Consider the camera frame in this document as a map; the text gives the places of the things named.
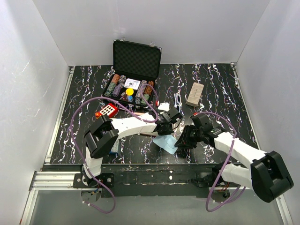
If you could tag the black poker chip case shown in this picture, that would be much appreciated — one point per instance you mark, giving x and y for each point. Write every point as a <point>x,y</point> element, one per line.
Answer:
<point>135,61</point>

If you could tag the grey glasses case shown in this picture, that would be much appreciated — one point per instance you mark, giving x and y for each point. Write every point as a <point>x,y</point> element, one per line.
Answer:
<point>195,94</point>

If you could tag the white frame sunglasses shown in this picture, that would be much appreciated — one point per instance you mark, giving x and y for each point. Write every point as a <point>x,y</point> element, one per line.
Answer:
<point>177,101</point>

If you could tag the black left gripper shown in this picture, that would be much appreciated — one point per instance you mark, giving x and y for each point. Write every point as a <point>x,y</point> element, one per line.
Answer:
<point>169,131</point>

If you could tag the yellow dealer button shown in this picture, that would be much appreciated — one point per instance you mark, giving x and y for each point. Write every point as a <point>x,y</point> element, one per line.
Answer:
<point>129,91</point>

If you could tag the red yellow toy bus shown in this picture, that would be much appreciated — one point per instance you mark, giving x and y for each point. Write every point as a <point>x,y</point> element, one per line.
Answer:
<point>110,110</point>

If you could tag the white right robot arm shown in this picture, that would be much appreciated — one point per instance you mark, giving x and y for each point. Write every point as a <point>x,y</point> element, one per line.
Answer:
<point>265,173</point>

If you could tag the pink glasses case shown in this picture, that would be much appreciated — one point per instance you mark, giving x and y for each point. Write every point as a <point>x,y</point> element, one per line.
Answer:
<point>140,114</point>

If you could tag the aluminium front rail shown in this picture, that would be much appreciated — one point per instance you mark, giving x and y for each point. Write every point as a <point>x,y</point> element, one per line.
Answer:
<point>144,195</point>

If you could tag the white card deck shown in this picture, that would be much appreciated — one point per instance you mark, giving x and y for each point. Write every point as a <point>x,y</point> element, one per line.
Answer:
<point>132,83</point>

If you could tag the light blue cloth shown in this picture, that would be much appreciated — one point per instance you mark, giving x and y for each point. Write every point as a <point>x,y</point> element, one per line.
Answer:
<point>166,142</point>

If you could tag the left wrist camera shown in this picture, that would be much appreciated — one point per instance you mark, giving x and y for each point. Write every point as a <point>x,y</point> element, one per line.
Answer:
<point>163,107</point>

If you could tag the blue grey brick block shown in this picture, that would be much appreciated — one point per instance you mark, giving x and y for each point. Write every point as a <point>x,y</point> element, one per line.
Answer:
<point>115,149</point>

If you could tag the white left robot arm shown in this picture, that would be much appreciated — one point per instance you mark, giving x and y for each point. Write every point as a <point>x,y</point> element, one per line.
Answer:
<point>105,132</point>

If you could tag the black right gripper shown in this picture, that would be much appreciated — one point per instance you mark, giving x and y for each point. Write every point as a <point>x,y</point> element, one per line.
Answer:
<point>183,141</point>

